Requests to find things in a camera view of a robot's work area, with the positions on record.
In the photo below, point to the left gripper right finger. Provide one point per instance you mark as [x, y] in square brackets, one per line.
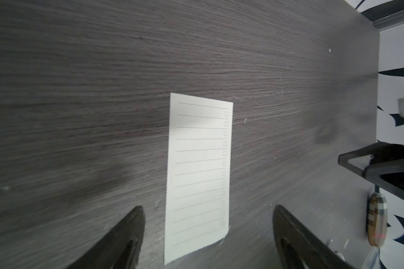
[298, 247]

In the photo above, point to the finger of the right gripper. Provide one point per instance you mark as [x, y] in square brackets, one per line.
[386, 167]

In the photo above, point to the plaid glasses case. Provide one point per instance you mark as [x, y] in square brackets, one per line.
[377, 220]

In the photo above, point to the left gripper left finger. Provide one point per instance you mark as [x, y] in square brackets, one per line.
[119, 248]

